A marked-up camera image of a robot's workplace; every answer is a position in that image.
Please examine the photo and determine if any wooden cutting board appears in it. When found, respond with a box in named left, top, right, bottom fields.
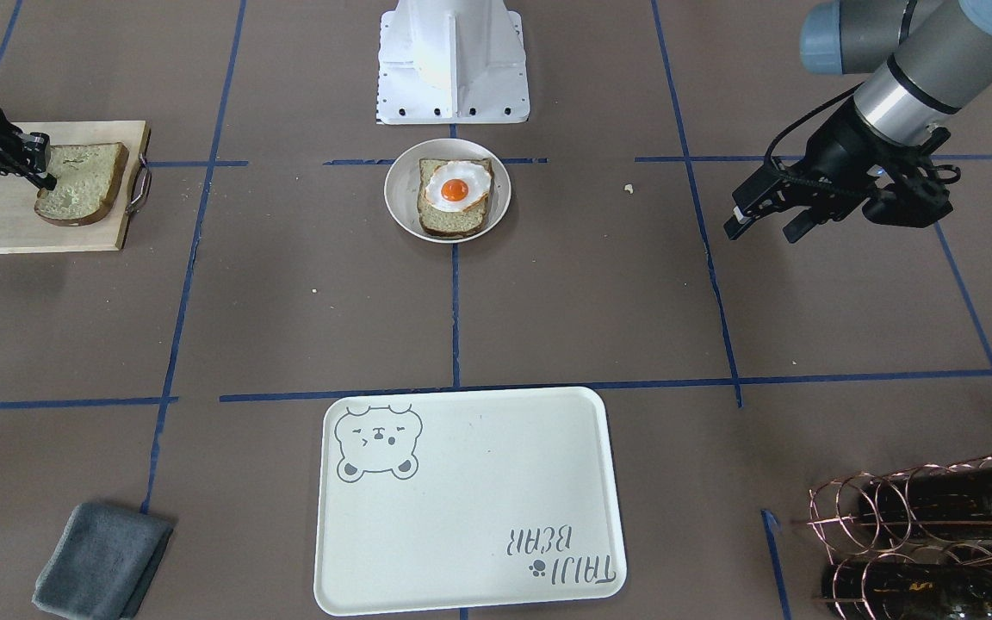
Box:
left=0, top=119, right=151, bottom=254

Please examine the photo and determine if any white round plate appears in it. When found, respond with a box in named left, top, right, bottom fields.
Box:
left=383, top=138, right=512, bottom=244

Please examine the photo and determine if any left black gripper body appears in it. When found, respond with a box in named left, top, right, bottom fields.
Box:
left=769, top=95, right=889, bottom=222

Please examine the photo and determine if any white bear serving tray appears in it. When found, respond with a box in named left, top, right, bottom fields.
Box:
left=313, top=386, right=629, bottom=617

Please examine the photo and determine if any metal cutting board handle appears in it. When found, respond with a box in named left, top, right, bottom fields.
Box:
left=126, top=153, right=152, bottom=217

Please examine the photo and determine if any dark wine bottle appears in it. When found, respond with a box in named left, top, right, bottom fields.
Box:
left=821, top=561, right=992, bottom=619
left=858, top=468, right=992, bottom=543

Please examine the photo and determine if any dark wine bottle upper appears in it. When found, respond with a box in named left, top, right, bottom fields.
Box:
left=858, top=468, right=992, bottom=543

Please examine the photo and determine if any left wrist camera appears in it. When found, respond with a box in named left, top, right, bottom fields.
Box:
left=862, top=126, right=961, bottom=228

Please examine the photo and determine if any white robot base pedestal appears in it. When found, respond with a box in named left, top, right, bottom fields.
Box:
left=375, top=1, right=531, bottom=126

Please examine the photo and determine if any fried egg toy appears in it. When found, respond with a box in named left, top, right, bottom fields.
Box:
left=418, top=158, right=493, bottom=214

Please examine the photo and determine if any bread slice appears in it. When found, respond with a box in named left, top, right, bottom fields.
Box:
left=416, top=158, right=493, bottom=239
left=33, top=142, right=129, bottom=226

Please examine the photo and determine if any camera cable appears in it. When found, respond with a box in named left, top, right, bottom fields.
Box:
left=763, top=82, right=860, bottom=177

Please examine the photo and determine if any copper wire bottle rack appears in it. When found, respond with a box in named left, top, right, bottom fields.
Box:
left=804, top=455, right=992, bottom=619

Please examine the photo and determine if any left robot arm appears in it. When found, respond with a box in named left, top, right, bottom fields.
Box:
left=723, top=1, right=992, bottom=243

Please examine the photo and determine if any grey folded cloth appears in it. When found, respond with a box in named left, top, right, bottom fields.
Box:
left=32, top=502, right=174, bottom=619

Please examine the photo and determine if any dark wine bottle lower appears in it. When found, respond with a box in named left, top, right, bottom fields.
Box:
left=821, top=561, right=992, bottom=619

